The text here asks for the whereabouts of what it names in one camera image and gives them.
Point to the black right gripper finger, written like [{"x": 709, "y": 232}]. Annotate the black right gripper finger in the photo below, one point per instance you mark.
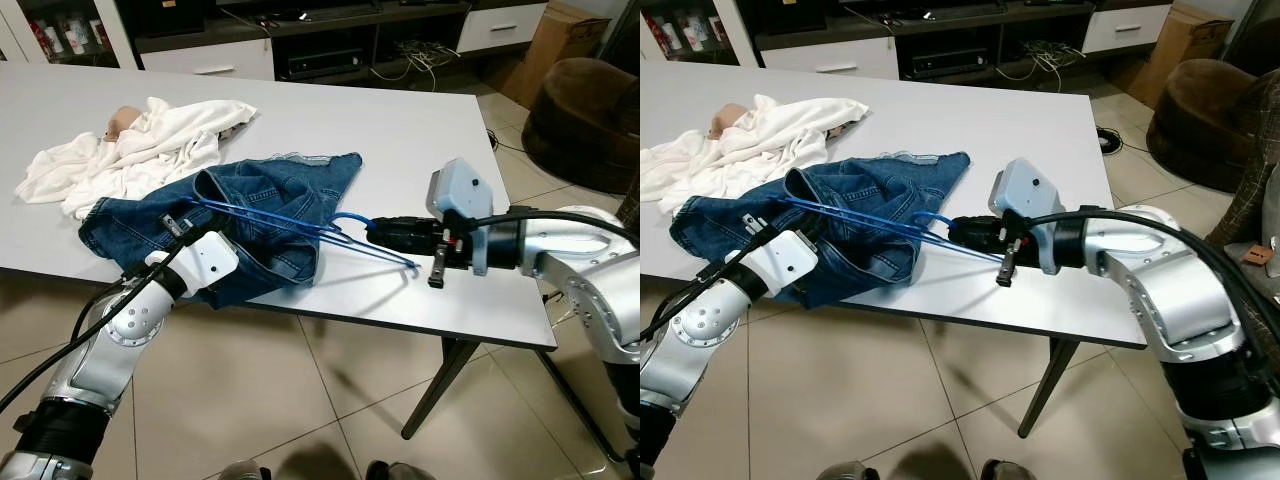
[
  {"x": 968, "y": 228},
  {"x": 385, "y": 240},
  {"x": 968, "y": 241},
  {"x": 385, "y": 227}
]

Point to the white cotton garment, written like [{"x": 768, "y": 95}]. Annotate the white cotton garment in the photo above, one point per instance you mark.
[
  {"x": 740, "y": 160},
  {"x": 150, "y": 160}
]

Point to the blue plastic clothes hanger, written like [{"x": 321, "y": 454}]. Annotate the blue plastic clothes hanger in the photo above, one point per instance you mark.
[
  {"x": 262, "y": 220},
  {"x": 860, "y": 222}
]

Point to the blue denim jeans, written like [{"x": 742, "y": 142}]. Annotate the blue denim jeans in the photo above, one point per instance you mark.
[
  {"x": 880, "y": 180},
  {"x": 280, "y": 180}
]

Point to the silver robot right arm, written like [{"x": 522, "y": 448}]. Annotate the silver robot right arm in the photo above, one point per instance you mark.
[
  {"x": 1150, "y": 290},
  {"x": 580, "y": 260}
]

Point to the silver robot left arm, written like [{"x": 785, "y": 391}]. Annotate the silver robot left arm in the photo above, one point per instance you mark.
[
  {"x": 120, "y": 330},
  {"x": 710, "y": 330}
]

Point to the beige baby doll head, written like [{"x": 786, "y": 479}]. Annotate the beige baby doll head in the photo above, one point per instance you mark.
[
  {"x": 725, "y": 122},
  {"x": 122, "y": 122}
]

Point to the grey plaid armchair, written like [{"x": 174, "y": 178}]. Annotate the grey plaid armchair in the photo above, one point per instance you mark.
[
  {"x": 1260, "y": 160},
  {"x": 632, "y": 205}
]

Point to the black table leg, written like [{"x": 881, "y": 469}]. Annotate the black table leg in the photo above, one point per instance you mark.
[
  {"x": 440, "y": 385},
  {"x": 580, "y": 405},
  {"x": 1050, "y": 385}
]

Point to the black media player box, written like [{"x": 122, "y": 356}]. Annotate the black media player box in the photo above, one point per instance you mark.
[
  {"x": 325, "y": 65},
  {"x": 945, "y": 65}
]

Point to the dark brown TV stand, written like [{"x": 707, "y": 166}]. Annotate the dark brown TV stand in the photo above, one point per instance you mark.
[
  {"x": 820, "y": 40},
  {"x": 200, "y": 40}
]

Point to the dark brown round pouf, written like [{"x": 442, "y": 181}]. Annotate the dark brown round pouf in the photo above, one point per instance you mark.
[
  {"x": 580, "y": 120},
  {"x": 1200, "y": 125}
]

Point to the white glass door cabinet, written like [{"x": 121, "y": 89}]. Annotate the white glass door cabinet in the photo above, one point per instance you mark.
[
  {"x": 120, "y": 35},
  {"x": 725, "y": 25}
]

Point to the red white canister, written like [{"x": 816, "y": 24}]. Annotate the red white canister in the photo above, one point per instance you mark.
[
  {"x": 693, "y": 29},
  {"x": 78, "y": 34},
  {"x": 53, "y": 40},
  {"x": 666, "y": 33}
]

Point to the tall brown cardboard box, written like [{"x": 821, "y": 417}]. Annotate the tall brown cardboard box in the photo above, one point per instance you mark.
[
  {"x": 1180, "y": 50},
  {"x": 550, "y": 50}
]

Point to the grey robot right foot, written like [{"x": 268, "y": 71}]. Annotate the grey robot right foot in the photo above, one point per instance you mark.
[
  {"x": 1008, "y": 472},
  {"x": 392, "y": 472}
]

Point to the grey robot foot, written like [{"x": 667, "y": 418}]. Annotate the grey robot foot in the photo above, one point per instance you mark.
[
  {"x": 1008, "y": 472},
  {"x": 245, "y": 470},
  {"x": 848, "y": 471},
  {"x": 392, "y": 472}
]

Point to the grey robot left foot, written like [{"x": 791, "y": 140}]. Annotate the grey robot left foot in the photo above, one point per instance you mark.
[
  {"x": 245, "y": 470},
  {"x": 848, "y": 471}
]

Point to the brown pillow tag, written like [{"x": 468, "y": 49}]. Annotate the brown pillow tag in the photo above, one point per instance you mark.
[{"x": 1256, "y": 255}]

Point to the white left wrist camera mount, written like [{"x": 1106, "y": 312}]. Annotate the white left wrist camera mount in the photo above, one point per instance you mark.
[
  {"x": 210, "y": 262},
  {"x": 790, "y": 255}
]

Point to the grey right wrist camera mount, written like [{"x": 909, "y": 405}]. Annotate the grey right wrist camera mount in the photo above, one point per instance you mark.
[
  {"x": 460, "y": 190},
  {"x": 1025, "y": 185}
]

